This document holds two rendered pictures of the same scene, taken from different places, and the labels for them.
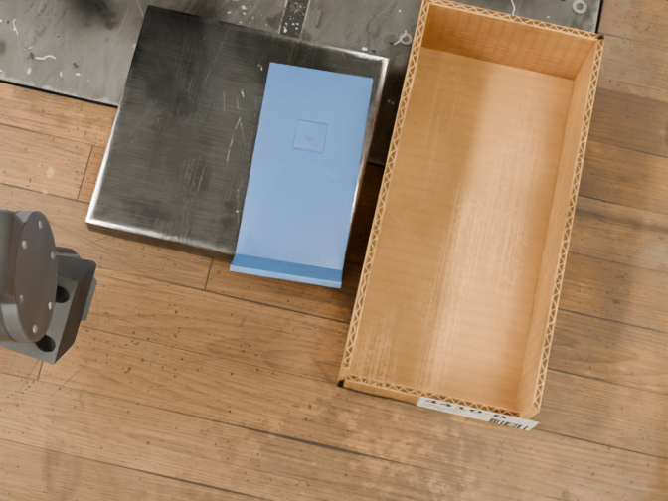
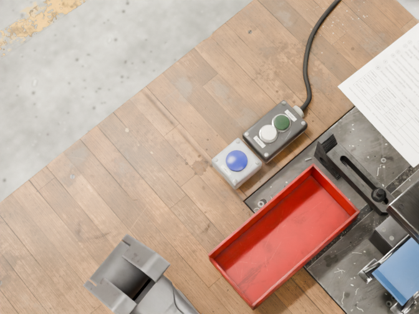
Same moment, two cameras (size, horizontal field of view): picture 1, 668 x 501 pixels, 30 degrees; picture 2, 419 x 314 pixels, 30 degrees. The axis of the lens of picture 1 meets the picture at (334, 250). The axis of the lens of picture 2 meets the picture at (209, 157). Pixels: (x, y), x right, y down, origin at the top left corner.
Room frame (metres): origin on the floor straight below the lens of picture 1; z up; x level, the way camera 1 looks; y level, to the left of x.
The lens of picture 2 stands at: (0.07, 0.25, 2.30)
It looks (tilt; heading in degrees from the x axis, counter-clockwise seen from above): 72 degrees down; 53
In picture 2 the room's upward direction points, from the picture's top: 8 degrees counter-clockwise
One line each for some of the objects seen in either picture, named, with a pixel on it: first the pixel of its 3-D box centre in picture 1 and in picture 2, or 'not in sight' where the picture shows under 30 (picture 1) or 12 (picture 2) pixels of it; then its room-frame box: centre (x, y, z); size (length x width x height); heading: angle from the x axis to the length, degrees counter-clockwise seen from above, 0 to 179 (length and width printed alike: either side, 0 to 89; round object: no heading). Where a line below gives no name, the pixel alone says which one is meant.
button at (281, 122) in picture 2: not in sight; (281, 123); (0.47, 0.55, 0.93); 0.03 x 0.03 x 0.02
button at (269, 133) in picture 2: not in sight; (268, 134); (0.44, 0.55, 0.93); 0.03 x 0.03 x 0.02
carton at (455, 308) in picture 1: (475, 214); not in sight; (0.26, -0.09, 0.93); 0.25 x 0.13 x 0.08; 176
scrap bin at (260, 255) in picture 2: not in sight; (283, 236); (0.32, 0.40, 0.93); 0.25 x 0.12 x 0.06; 176
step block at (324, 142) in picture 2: not in sight; (333, 156); (0.49, 0.44, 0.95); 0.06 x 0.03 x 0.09; 86
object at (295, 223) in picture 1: (303, 171); not in sight; (0.27, 0.03, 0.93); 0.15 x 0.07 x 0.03; 0
